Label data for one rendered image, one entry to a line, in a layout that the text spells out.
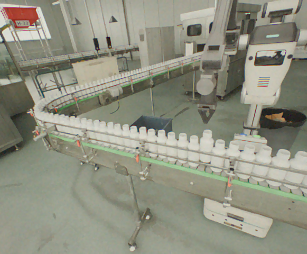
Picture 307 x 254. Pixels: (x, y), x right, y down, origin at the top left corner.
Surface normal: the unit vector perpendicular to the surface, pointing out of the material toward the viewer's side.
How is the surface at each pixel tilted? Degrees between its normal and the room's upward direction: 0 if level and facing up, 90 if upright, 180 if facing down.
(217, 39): 53
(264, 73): 90
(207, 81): 89
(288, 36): 90
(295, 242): 0
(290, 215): 90
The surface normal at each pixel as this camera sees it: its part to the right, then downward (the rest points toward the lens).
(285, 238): -0.11, -0.86
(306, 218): -0.44, 0.49
